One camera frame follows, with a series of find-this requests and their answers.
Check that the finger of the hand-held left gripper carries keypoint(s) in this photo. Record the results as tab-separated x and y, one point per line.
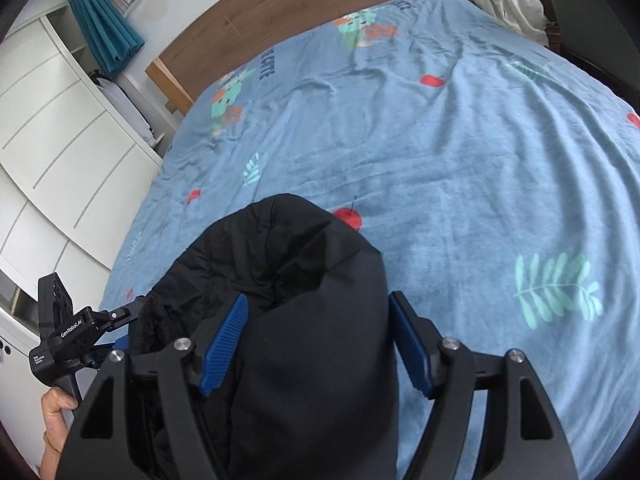
112	349
122	312

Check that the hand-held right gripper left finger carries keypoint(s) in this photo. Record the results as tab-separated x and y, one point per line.
225	340

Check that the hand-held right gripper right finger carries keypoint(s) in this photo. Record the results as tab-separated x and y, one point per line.
410	340

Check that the black puffer jacket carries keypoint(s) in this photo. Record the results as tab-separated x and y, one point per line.
310	310

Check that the person's left forearm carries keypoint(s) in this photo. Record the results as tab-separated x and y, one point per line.
50	465

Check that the person's left hand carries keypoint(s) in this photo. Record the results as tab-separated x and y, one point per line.
55	420

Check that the blue printed bed sheet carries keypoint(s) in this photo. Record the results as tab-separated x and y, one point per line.
400	160

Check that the white wardrobe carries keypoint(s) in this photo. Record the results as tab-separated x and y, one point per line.
65	135

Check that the teal curtain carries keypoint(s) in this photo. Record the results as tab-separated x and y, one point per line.
102	25

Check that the wooden headboard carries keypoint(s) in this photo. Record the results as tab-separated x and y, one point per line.
250	20

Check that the beige garment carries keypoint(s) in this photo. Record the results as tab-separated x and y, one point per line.
510	5

